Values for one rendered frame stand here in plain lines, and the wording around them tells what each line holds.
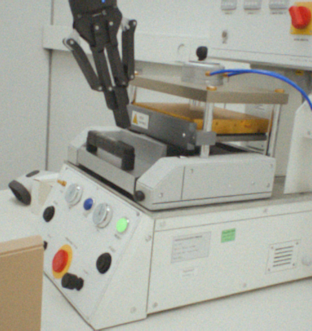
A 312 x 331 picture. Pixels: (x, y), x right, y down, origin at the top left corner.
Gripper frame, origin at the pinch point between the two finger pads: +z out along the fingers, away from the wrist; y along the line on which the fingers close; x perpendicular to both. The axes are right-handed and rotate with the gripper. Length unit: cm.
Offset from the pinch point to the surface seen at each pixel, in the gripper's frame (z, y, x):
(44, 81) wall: 24, -35, -151
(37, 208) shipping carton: 27.1, 11.5, -34.4
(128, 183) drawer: 9.5, 5.7, 9.3
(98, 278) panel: 21.0, 15.9, 12.1
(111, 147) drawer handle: 5.2, 4.3, 2.5
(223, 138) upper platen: 8.8, -13.4, 9.9
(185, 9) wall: -2, -63, -69
